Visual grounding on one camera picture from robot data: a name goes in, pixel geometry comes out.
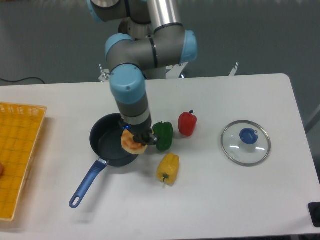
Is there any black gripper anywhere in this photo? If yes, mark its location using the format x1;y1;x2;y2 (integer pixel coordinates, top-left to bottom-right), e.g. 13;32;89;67
118;118;160;146

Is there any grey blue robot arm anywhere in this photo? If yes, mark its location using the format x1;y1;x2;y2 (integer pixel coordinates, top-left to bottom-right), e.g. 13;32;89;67
87;0;198;145

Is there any green bell pepper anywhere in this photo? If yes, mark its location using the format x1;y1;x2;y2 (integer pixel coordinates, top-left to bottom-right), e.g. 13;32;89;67
152;121;174;151

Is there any yellow bell pepper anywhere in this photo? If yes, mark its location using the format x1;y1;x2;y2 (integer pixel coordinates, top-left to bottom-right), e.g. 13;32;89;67
156;153;180;186

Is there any red bell pepper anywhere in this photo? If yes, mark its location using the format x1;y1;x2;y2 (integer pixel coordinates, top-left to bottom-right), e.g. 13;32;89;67
178;110;198;137

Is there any glass lid blue knob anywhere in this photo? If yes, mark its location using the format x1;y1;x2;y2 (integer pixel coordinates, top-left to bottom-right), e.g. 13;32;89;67
220;120;272;167

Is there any yellow woven basket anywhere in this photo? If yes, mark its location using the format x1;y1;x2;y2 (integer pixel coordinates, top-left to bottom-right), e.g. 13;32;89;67
0;102;47;222

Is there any black object table corner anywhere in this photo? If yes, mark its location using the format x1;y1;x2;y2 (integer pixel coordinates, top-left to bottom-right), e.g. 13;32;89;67
308;202;320;228

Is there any dark pot blue handle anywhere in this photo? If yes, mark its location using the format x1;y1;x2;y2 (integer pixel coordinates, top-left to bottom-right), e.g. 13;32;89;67
69;113;138;209

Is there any left table clamp bracket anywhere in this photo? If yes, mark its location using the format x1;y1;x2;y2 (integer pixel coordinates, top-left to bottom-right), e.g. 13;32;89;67
98;64;110;82

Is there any table clamp bracket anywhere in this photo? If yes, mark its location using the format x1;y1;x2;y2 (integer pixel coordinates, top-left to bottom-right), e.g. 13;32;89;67
98;64;110;82
229;61;239;77

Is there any right table clamp bracket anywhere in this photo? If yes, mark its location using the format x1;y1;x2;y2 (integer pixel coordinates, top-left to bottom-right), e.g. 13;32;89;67
229;61;239;77

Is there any black floor cable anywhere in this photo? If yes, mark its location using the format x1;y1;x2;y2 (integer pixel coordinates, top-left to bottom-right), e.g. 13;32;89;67
0;77;46;84

